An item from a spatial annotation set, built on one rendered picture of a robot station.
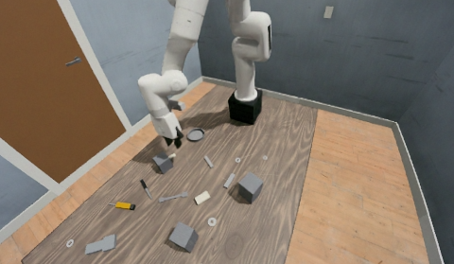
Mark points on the grey round shallow dish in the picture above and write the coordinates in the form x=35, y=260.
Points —
x=196, y=135

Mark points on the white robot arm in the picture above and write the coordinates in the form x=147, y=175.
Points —
x=256, y=26

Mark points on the cream flat bar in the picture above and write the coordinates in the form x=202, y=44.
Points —
x=202, y=197

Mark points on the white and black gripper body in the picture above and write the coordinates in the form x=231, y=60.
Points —
x=165, y=125

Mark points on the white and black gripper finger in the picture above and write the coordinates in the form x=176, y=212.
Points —
x=168, y=140
x=179, y=136

